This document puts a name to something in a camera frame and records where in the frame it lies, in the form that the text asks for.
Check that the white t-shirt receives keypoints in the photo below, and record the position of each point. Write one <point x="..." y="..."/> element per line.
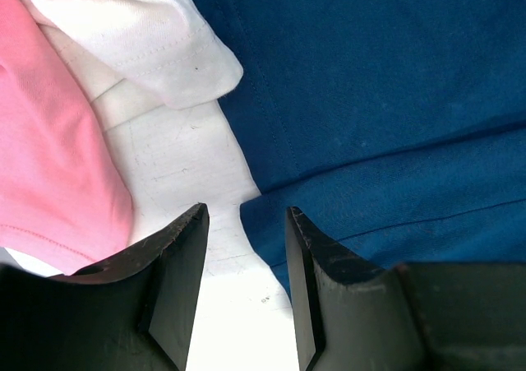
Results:
<point x="132" y="56"/>

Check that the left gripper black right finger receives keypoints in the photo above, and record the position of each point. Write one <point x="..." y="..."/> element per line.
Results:
<point x="350" y="314"/>

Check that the navy blue printed t-shirt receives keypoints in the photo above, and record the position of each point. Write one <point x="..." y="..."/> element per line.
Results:
<point x="396" y="126"/>

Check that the pink t-shirt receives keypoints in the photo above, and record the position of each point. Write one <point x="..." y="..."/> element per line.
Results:
<point x="62" y="199"/>

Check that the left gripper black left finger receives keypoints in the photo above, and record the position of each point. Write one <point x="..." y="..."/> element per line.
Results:
<point x="134" y="310"/>

